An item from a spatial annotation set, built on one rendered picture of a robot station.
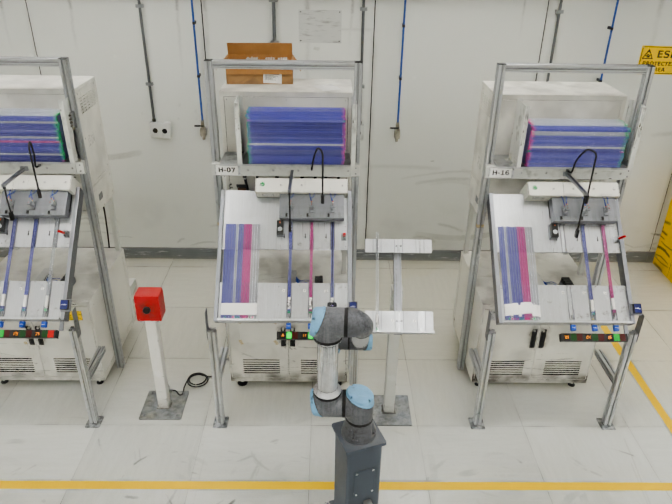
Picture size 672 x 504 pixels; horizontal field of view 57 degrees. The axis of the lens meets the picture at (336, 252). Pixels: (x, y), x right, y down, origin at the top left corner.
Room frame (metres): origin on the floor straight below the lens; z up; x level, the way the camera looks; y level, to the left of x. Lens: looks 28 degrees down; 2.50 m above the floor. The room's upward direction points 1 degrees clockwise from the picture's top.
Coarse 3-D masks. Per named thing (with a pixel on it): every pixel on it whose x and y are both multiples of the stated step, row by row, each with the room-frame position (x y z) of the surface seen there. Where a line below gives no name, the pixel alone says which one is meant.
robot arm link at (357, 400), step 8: (360, 384) 2.04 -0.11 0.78; (344, 392) 2.00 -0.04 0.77; (352, 392) 1.98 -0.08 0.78; (360, 392) 1.99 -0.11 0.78; (368, 392) 2.00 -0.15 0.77; (344, 400) 1.96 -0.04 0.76; (352, 400) 1.94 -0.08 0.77; (360, 400) 1.94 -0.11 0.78; (368, 400) 1.96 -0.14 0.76; (344, 408) 1.94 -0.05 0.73; (352, 408) 1.94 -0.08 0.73; (360, 408) 1.93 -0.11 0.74; (368, 408) 1.94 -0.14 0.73; (344, 416) 1.94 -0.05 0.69; (352, 416) 1.94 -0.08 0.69; (360, 416) 1.93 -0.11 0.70; (368, 416) 1.95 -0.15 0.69; (360, 424) 1.93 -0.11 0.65
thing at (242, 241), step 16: (240, 224) 2.94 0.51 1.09; (256, 224) 2.94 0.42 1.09; (240, 240) 2.88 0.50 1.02; (256, 240) 2.88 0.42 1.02; (224, 256) 2.81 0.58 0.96; (240, 256) 2.82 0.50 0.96; (256, 256) 2.82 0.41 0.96; (224, 272) 2.75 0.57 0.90; (240, 272) 2.76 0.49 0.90; (256, 272) 2.76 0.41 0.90; (224, 288) 2.69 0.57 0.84; (240, 288) 2.70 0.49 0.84; (256, 288) 2.70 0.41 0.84; (224, 304) 2.64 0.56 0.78; (240, 304) 2.64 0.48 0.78; (256, 304) 2.64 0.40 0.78
